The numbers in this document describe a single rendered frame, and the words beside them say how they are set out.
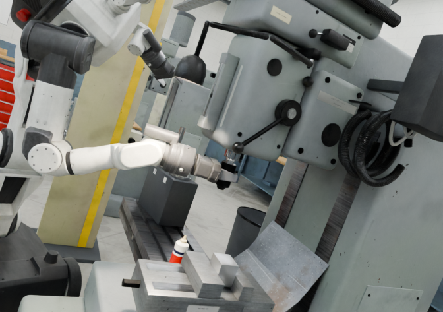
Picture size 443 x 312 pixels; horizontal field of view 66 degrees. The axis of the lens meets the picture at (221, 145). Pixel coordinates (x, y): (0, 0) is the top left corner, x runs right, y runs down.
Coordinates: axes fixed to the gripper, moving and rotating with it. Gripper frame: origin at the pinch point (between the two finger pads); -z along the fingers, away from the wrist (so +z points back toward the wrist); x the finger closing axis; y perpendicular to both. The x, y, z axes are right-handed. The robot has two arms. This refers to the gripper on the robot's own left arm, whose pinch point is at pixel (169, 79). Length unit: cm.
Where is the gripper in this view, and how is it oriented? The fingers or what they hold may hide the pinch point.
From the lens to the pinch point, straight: 161.0
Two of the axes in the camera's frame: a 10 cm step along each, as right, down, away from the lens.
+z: -4.1, -5.7, -7.1
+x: 8.7, 0.0, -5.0
